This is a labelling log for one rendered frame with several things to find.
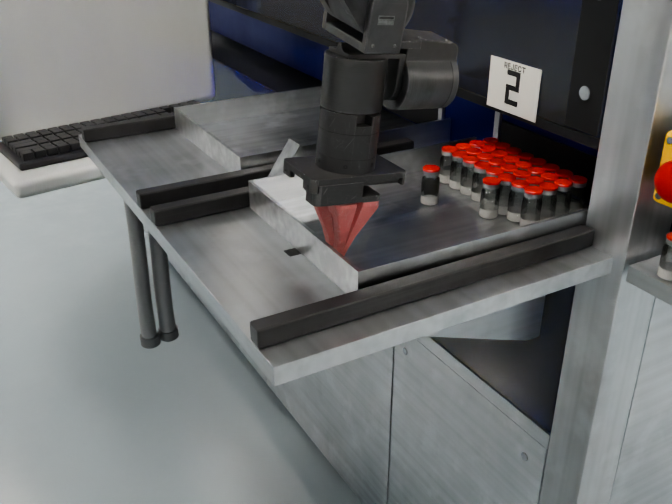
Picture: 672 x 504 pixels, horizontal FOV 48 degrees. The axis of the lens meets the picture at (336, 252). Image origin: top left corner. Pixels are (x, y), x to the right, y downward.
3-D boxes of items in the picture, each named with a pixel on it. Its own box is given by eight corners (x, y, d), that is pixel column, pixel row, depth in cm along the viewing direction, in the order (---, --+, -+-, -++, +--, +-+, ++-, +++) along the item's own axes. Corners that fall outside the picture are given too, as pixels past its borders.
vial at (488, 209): (489, 210, 90) (493, 174, 88) (501, 217, 89) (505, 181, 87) (474, 214, 90) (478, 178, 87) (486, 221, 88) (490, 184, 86)
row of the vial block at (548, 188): (462, 174, 101) (464, 141, 99) (557, 223, 87) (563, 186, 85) (448, 177, 100) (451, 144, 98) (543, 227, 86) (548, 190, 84)
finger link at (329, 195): (372, 270, 74) (384, 180, 70) (308, 281, 71) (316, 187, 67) (339, 243, 80) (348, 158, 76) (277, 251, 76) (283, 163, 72)
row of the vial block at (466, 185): (448, 177, 100) (451, 144, 98) (542, 227, 86) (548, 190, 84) (435, 180, 99) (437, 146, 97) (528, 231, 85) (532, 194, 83)
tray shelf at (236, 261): (345, 103, 139) (345, 93, 138) (661, 256, 85) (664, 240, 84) (80, 146, 118) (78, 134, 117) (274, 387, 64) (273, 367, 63)
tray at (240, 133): (360, 99, 134) (360, 79, 132) (449, 140, 114) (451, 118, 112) (175, 129, 119) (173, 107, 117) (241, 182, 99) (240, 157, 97)
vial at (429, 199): (431, 197, 94) (433, 165, 92) (441, 204, 92) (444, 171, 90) (416, 201, 93) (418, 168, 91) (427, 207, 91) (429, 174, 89)
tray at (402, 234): (472, 160, 107) (474, 136, 105) (614, 229, 86) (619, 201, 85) (249, 207, 92) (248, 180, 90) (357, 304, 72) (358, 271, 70)
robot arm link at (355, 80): (314, 36, 68) (345, 48, 63) (379, 36, 71) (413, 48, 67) (308, 111, 71) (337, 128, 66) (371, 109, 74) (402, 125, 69)
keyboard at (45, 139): (197, 108, 155) (196, 97, 154) (232, 125, 145) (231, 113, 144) (-5, 149, 133) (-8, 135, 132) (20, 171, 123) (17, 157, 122)
